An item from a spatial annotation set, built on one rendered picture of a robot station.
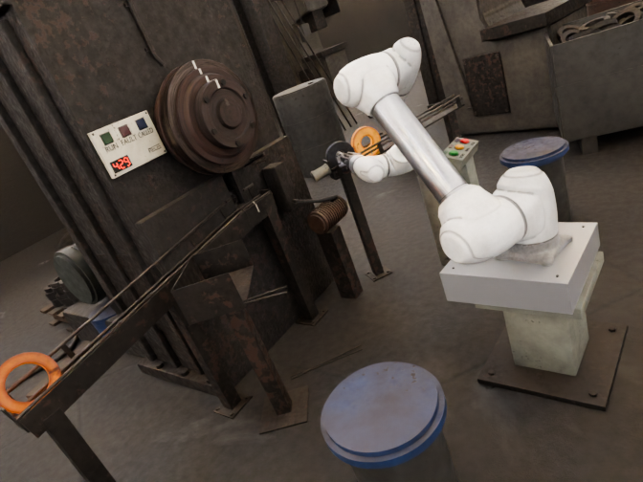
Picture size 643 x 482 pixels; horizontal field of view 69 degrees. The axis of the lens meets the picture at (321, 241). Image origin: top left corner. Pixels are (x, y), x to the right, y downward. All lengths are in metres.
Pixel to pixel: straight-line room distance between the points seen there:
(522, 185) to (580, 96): 2.03
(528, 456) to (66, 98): 1.91
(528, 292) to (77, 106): 1.64
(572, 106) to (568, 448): 2.34
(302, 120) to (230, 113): 2.78
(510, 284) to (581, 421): 0.47
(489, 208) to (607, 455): 0.76
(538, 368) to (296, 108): 3.56
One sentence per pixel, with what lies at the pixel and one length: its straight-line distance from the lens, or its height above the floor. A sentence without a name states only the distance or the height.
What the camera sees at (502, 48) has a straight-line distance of 4.17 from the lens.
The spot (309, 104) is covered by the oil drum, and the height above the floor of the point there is 0.71.
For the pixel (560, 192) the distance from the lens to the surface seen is 2.59.
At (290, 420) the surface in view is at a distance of 1.95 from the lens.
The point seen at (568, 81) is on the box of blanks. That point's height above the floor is 0.50.
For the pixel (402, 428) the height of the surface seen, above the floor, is 0.43.
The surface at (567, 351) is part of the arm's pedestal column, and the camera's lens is 1.73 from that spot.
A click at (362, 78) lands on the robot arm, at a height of 1.11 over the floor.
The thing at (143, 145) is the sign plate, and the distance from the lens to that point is 2.00.
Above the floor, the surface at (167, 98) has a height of 1.25.
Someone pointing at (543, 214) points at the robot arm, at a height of 0.60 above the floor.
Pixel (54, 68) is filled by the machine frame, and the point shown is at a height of 1.47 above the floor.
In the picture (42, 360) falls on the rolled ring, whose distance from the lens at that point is 1.76.
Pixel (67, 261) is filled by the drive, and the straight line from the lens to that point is 3.04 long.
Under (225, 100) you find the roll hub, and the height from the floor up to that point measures 1.17.
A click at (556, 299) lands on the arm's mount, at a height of 0.40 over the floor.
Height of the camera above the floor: 1.27
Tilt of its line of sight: 23 degrees down
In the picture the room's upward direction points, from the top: 21 degrees counter-clockwise
